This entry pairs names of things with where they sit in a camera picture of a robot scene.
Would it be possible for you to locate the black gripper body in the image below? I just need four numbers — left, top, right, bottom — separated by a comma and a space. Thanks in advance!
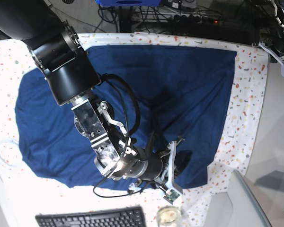
142, 148, 171, 187
261, 33, 284, 57

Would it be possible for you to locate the terrazzo patterned table cloth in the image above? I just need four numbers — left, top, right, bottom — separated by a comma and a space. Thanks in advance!
0, 33, 268, 227

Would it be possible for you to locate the dark blue t-shirt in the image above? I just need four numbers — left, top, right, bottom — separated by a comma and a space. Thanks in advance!
15, 45, 236, 190

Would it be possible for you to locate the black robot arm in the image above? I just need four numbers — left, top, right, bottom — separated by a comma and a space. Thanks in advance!
261, 0, 284, 58
0, 0, 183, 203

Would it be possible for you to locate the black power strip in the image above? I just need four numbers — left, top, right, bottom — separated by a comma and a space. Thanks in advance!
172, 14, 219, 24

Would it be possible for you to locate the black computer keyboard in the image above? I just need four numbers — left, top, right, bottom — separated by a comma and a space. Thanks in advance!
35, 206, 146, 227

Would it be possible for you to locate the coiled white cable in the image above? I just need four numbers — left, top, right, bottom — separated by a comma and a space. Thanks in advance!
0, 139, 22, 170

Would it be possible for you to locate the clear glass jar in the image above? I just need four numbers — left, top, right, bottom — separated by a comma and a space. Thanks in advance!
156, 206, 183, 227

